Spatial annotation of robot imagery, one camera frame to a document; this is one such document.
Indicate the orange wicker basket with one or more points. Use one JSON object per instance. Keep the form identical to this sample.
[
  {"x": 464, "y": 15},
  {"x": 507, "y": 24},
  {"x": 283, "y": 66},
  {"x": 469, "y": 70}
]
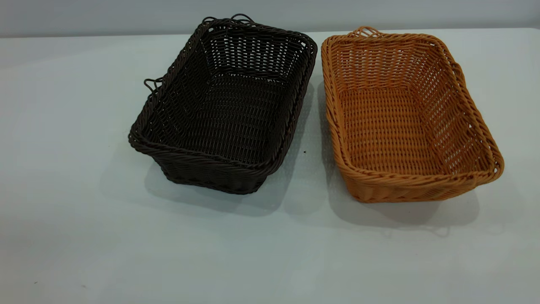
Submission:
[{"x": 388, "y": 131}]

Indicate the black wicker basket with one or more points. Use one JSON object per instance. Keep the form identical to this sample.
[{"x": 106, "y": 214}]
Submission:
[{"x": 236, "y": 122}]

